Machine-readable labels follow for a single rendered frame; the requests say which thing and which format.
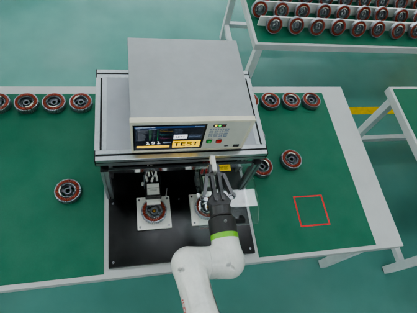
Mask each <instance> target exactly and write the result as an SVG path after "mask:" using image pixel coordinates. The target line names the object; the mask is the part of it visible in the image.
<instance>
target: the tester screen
mask: <svg viewBox="0 0 417 313"><path fill-rule="evenodd" d="M204 128H205V125H199V126H172V127H134V131H135V149H136V150H143V149H160V148H137V146H155V145H145V142H157V141H161V145H169V147H161V148H172V144H173V141H181V140H201V139H202V137H201V138H187V139H173V138H174V135H189V134H202V136H203V132H204ZM199 146H200V145H199ZM176 148H194V147H176Z"/></svg>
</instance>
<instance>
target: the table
mask: <svg viewBox="0 0 417 313"><path fill-rule="evenodd" d="M240 1H241V5H242V8H243V12H244V17H245V20H246V22H232V21H231V16H232V13H233V9H234V6H235V2H236V0H228V4H227V7H226V12H225V16H224V20H223V24H222V29H221V32H220V40H225V39H226V40H232V37H231V32H230V28H244V29H248V32H249V36H250V39H251V43H252V46H253V50H252V52H251V56H250V58H249V61H248V64H247V66H246V69H245V71H248V72H249V77H250V79H251V77H252V75H253V73H254V70H255V68H256V65H257V63H258V60H259V57H260V56H261V53H262V51H263V50H283V51H309V52H360V53H410V54H417V10H416V11H415V12H414V13H413V14H412V16H411V18H408V16H409V13H408V10H407V9H417V0H412V2H411V4H410V6H407V4H408V0H394V2H393V4H389V1H390V0H375V1H374V3H371V0H364V1H363V0H356V2H353V0H338V1H333V0H257V1H256V0H240ZM265 1H280V2H278V3H277V4H275V6H274V7H273V11H268V5H267V3H266V2H265ZM286 2H299V3H298V4H297V6H296V7H295V9H294V12H289V11H290V10H289V5H288V4H287V3H286ZM381 2H382V3H381ZM400 2H401V3H400ZM307 3H316V4H320V5H319V6H318V7H317V8H316V11H315V14H312V13H310V10H311V9H310V5H309V4H307ZM329 4H337V5H340V6H338V8H336V10H335V12H334V14H331V12H332V9H331V6H330V5H329ZM259 5H260V6H259ZM348 5H349V6H361V7H359V8H358V9H357V11H356V13H355V15H354V16H350V14H351V8H350V7H349V6H348ZM261 6H263V9H262V7H261ZM369 6H370V7H378V8H377V9H376V10H375V11H374V13H373V15H372V16H370V15H371V13H372V11H371V8H370V7H369ZM283 7H284V9H283ZM301 7H302V8H301ZM388 7H392V8H400V9H398V10H396V11H395V13H394V14H393V17H388V14H389V11H388V9H387V8H388ZM259 8H261V9H260V10H258V9H259ZM304 8H305V10H304ZM323 8H324V9H323ZM256 9H257V11H256ZM325 9H326V11H325ZM342 9H343V10H342ZM277 10H278V11H277ZM280 10H282V11H281V12H280ZM302 10H303V11H302ZM344 10H345V11H346V12H345V11H344ZM301 11H302V12H301ZM323 11H324V13H323ZM365 11H366V13H365ZM342 12H343V13H342ZM363 13H364V14H363ZM402 13H403V14H402ZM362 14H363V15H362ZM380 14H381V15H380ZM260 16H270V17H269V18H268V20H267V21H266V26H261V25H257V24H258V21H259V18H260ZM279 16H285V17H293V18H291V19H290V20H289V23H288V24H287V27H283V21H282V19H281V18H280V17H279ZM400 16H401V17H400ZM301 17H311V18H315V19H313V20H312V21H311V22H310V24H309V26H308V27H304V25H305V22H304V20H303V19H302V18H301ZM321 18H325V19H335V20H333V21H332V23H331V24H330V27H329V29H325V27H326V24H325V21H324V20H323V19H321ZM343 19H351V20H356V21H355V22H353V23H352V25H351V26H350V29H345V28H346V21H345V20H343ZM363 20H376V21H375V22H373V23H372V24H371V25H370V27H369V28H370V29H369V30H366V28H367V24H366V22H364V21H363ZM296 21H297V22H296ZM383 21H391V22H396V23H394V24H393V25H392V26H391V28H390V30H389V31H385V29H386V26H385V22H383ZM277 22H278V25H277ZM402 22H414V23H412V24H411V25H410V27H409V28H408V31H407V32H405V30H406V25H405V24H404V23H402ZM298 23H299V26H298ZM273 24H275V25H273ZM319 24H320V26H319ZM340 24H341V26H340ZM295 25H297V26H296V27H295ZM292 26H293V27H292ZM316 26H318V27H317V28H316ZM337 26H338V28H337ZM360 26H361V27H360ZM379 26H380V27H379ZM313 27H314V28H313ZM357 28H358V29H357Z"/></svg>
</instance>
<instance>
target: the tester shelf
mask: <svg viewBox="0 0 417 313"><path fill-rule="evenodd" d="M243 72H244V77H245V80H246V85H247V88H248V93H249V98H250V101H251V106H252V109H253V114H254V116H255V118H256V121H255V123H254V125H253V128H252V129H251V131H250V133H249V135H248V138H247V139H246V141H245V143H244V145H243V147H242V148H240V149H223V150H191V151H175V152H143V153H132V149H131V140H130V121H129V118H130V95H129V76H128V70H97V69H96V106H95V135H94V163H95V166H114V165H140V164H155V163H182V162H195V161H210V155H215V161H222V160H249V159H263V158H264V159H265V158H266V157H267V155H268V154H269V153H268V150H267V145H266V141H265V138H264V133H263V130H262V125H261V121H260V118H259V112H258V108H257V105H256V100H255V97H254V93H253V88H252V84H251V80H250V77H249V72H248V71H243Z"/></svg>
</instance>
